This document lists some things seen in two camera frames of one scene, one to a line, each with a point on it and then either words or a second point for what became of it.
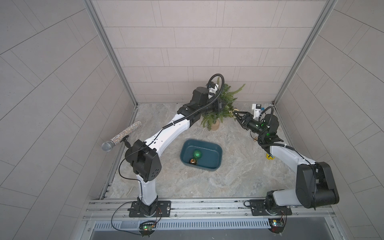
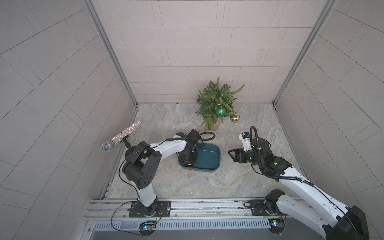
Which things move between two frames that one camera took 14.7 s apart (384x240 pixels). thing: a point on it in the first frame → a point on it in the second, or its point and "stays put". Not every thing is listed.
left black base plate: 163,210 stays put
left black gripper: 214,105 → 192,161
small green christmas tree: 211,121 stays put
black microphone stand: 127,143 stays put
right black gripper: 249,120 → 236,151
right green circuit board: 276,225 stays put
